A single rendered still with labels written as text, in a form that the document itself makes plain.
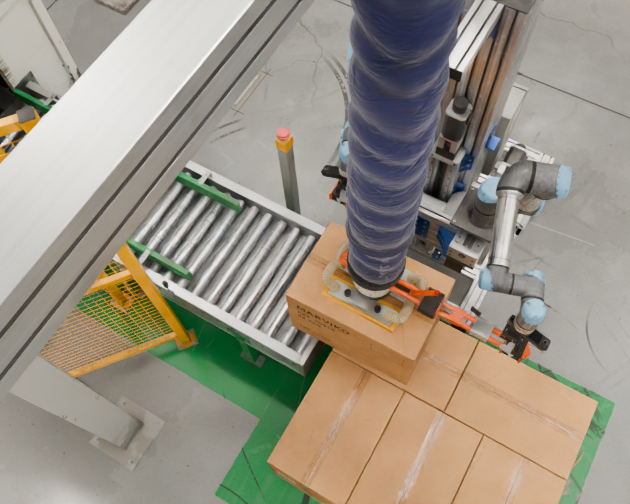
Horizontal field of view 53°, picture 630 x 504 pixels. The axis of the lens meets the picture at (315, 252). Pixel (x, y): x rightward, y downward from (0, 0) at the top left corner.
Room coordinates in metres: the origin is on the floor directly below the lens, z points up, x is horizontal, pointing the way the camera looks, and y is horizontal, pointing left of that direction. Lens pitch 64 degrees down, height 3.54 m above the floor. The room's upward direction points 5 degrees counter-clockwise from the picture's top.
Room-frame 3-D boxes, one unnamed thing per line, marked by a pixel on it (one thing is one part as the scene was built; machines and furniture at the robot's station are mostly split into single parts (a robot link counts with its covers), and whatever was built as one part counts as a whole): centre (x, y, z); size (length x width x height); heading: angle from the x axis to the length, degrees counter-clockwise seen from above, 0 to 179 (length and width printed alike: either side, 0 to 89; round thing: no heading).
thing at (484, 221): (1.32, -0.76, 1.09); 0.15 x 0.15 x 0.10
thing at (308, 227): (2.05, 0.69, 0.50); 2.31 x 0.05 x 0.19; 55
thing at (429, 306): (0.86, -0.44, 1.20); 0.10 x 0.08 x 0.06; 144
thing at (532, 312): (0.68, -0.71, 1.50); 0.09 x 0.08 x 0.11; 163
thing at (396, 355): (1.00, -0.22, 0.87); 0.60 x 0.40 x 0.40; 56
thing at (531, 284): (0.78, -0.72, 1.50); 0.11 x 0.11 x 0.08; 73
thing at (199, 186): (2.20, 1.02, 0.60); 1.60 x 0.10 x 0.09; 55
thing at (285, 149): (1.85, 0.10, 0.50); 0.07 x 0.07 x 1.00; 55
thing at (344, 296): (0.93, -0.18, 1.10); 0.34 x 0.10 x 0.05; 54
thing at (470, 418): (0.48, -0.48, 0.34); 1.20 x 1.00 x 0.40; 55
